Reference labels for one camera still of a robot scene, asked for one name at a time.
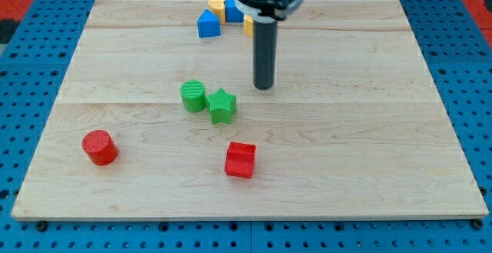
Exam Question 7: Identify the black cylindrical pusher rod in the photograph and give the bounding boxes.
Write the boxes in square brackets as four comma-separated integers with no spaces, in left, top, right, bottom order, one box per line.
[253,21,278,90]

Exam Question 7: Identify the green star block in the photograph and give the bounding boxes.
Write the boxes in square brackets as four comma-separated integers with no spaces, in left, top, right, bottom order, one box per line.
[205,88,236,125]

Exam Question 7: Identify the green cylinder block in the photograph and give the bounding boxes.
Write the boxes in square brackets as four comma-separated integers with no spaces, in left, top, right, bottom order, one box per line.
[180,79,206,113]

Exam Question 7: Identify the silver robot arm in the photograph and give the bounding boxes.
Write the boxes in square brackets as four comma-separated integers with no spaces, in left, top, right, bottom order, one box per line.
[234,0,303,90]

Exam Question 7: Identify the wooden board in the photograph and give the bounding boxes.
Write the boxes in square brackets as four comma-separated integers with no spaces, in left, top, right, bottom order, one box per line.
[12,0,489,221]

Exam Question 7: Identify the yellow block behind rod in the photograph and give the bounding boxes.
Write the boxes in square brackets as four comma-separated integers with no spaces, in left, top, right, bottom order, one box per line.
[243,15,254,38]

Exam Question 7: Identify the blue square block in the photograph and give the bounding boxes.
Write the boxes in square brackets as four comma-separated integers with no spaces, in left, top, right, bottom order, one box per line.
[225,0,244,23]

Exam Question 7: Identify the yellow half-round block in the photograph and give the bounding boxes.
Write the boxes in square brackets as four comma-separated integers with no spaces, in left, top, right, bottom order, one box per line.
[208,0,226,25]

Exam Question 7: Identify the blue house-shaped block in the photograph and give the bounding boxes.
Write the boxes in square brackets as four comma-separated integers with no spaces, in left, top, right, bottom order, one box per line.
[197,9,221,38]

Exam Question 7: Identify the red square block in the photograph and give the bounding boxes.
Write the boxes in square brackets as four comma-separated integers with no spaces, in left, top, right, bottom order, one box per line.
[224,142,256,178]

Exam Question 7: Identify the red cylinder block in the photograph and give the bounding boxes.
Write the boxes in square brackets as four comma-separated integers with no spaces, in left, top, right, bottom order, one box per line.
[81,129,118,166]

